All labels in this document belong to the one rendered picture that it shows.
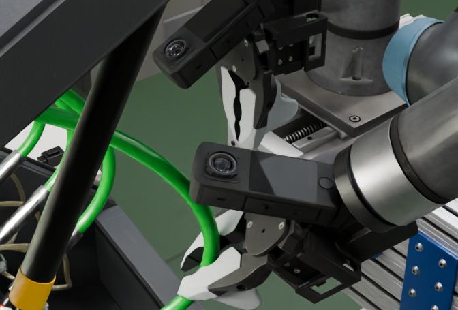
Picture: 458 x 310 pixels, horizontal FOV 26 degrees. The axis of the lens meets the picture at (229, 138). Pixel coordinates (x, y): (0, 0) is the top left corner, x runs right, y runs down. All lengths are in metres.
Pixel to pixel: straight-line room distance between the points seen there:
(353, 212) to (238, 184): 0.09
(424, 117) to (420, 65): 0.15
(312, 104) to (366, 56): 0.10
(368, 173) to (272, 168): 0.08
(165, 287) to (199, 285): 0.43
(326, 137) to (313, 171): 0.68
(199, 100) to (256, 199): 2.61
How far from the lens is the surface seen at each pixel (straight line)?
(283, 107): 0.97
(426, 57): 0.85
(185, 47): 0.88
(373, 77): 1.45
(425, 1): 4.06
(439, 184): 0.71
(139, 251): 1.31
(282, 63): 0.94
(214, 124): 3.23
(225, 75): 0.97
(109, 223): 1.36
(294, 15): 0.93
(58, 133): 1.49
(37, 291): 0.52
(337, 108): 1.43
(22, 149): 1.18
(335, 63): 1.45
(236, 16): 0.88
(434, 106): 0.70
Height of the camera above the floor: 1.82
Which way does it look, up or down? 35 degrees down
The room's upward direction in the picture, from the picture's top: straight up
